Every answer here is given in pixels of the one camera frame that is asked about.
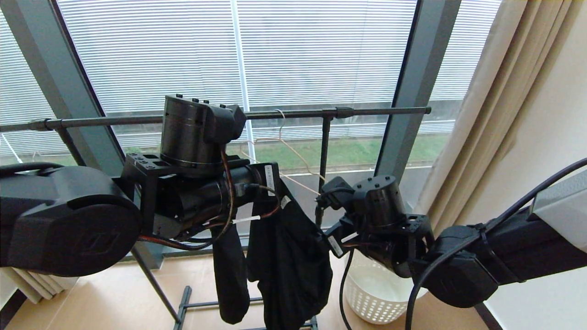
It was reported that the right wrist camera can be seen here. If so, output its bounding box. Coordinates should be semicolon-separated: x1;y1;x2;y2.
316;176;356;211

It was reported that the beige curtain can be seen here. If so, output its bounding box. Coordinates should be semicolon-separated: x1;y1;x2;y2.
415;0;583;234
0;266;78;304

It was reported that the pink clothes hanger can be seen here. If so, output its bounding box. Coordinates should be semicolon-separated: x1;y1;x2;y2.
238;109;327;195

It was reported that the white laundry basket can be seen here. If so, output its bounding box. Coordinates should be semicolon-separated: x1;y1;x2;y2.
344;250;429;325

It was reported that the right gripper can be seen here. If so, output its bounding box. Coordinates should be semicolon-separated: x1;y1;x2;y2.
325;220;413;278

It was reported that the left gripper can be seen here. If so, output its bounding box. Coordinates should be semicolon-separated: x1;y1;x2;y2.
177;161;280;227

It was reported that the black garment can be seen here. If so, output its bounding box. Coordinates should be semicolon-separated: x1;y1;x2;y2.
246;176;334;330

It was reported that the window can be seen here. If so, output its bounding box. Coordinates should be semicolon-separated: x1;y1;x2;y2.
0;0;503;271

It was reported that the black clothes rack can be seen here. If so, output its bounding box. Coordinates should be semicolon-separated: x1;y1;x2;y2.
0;106;432;330

